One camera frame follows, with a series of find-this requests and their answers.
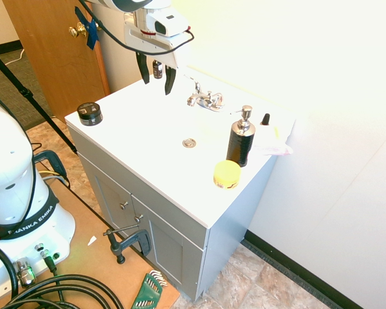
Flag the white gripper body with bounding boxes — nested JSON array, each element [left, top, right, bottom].
[[123, 13, 180, 70]]

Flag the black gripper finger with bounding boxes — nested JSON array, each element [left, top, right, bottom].
[[135, 52, 151, 86], [163, 66, 178, 96]]

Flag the small brown bottle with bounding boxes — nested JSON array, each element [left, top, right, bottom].
[[152, 60, 164, 80]]

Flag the chrome sink faucet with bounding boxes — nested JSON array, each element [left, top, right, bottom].
[[185, 92, 226, 113]]

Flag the blue tape strip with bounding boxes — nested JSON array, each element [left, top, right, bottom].
[[74, 6, 102, 51]]

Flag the black round jar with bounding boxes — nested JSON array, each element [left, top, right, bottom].
[[77, 102, 104, 127]]

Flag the white sink top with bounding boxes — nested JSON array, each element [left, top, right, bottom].
[[64, 66, 297, 230]]

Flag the brass door knob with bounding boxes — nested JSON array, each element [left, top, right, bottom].
[[68, 22, 89, 40]]

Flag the wooden door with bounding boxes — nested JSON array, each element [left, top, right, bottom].
[[2, 0, 111, 124]]

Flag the black soap dispenser chrome pump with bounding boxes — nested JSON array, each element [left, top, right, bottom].
[[225, 104, 257, 169]]

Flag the yellow round jar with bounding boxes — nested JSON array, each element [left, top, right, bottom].
[[212, 160, 243, 191]]

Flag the black tripod stand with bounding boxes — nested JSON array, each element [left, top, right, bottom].
[[0, 44, 78, 155]]

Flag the pink white cloth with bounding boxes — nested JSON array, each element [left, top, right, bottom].
[[252, 142, 294, 158]]

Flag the blue black clamp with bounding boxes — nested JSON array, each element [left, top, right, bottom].
[[34, 149, 71, 188]]

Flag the gray cabinet door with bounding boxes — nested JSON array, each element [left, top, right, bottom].
[[93, 174, 138, 233], [147, 220, 185, 286]]

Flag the gray vanity cabinet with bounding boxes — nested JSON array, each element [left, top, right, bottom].
[[66, 124, 279, 302]]

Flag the black C-clamp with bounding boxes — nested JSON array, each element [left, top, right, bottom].
[[102, 223, 152, 265]]

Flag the brown wooden base board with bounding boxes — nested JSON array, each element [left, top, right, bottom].
[[35, 178, 181, 309]]

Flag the green hex key set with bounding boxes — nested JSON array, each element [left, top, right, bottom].
[[129, 270, 169, 309]]

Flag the silver round connector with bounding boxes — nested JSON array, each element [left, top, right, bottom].
[[14, 257, 37, 288]]

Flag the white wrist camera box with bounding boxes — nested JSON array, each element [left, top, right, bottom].
[[145, 10, 191, 39]]

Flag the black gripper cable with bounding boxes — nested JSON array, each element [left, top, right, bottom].
[[78, 0, 196, 55]]

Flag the white floor cable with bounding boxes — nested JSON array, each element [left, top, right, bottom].
[[0, 48, 25, 74]]

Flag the yellow cable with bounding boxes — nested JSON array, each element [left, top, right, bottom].
[[38, 169, 67, 182]]

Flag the black looped cable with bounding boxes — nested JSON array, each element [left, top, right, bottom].
[[1, 272, 126, 309]]

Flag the thick black hose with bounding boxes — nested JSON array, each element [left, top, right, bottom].
[[0, 240, 19, 302]]

